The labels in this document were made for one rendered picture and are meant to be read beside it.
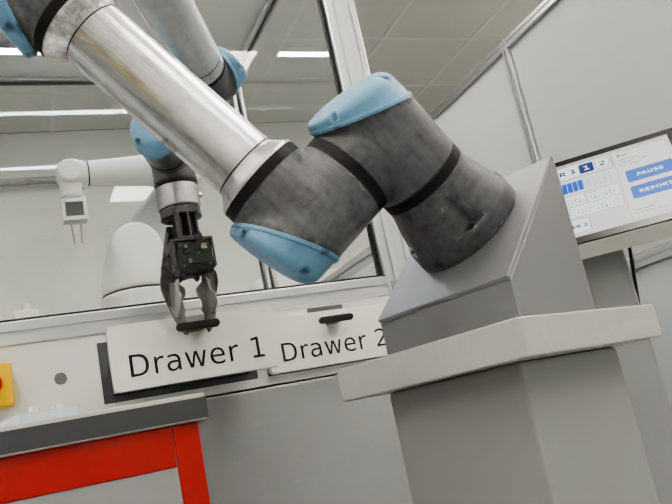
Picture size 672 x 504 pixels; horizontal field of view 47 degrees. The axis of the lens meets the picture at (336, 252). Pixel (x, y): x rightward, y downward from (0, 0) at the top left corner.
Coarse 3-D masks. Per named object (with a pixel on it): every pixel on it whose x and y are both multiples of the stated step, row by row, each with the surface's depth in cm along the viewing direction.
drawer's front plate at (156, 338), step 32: (160, 320) 130; (192, 320) 132; (224, 320) 134; (256, 320) 137; (128, 352) 127; (160, 352) 129; (192, 352) 131; (256, 352) 135; (128, 384) 126; (160, 384) 127
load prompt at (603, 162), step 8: (592, 160) 179; (600, 160) 178; (608, 160) 176; (568, 168) 180; (576, 168) 179; (584, 168) 178; (592, 168) 177; (600, 168) 175; (560, 176) 180; (568, 176) 178; (576, 176) 177
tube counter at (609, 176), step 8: (592, 176) 175; (600, 176) 173; (608, 176) 172; (616, 176) 171; (568, 184) 176; (576, 184) 175; (584, 184) 174; (592, 184) 173; (600, 184) 171; (568, 192) 174
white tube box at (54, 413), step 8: (64, 408) 111; (72, 408) 111; (16, 416) 107; (24, 416) 107; (32, 416) 108; (40, 416) 108; (48, 416) 109; (56, 416) 110; (0, 424) 112; (8, 424) 110
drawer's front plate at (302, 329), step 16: (384, 304) 164; (288, 320) 155; (304, 320) 156; (352, 320) 160; (368, 320) 161; (288, 336) 154; (304, 336) 155; (320, 336) 156; (336, 336) 158; (352, 336) 159; (368, 336) 160; (288, 352) 153; (304, 352) 154; (336, 352) 156; (352, 352) 158; (368, 352) 159; (384, 352) 160; (272, 368) 151; (288, 368) 152; (304, 368) 153
